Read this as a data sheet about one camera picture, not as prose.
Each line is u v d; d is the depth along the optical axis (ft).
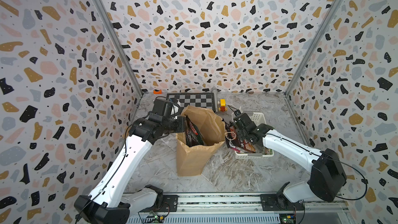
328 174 1.39
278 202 2.22
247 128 2.11
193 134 2.70
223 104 3.62
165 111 1.75
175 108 1.83
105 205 1.19
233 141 2.67
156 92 4.00
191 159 2.13
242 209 2.40
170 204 2.40
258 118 3.39
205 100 3.71
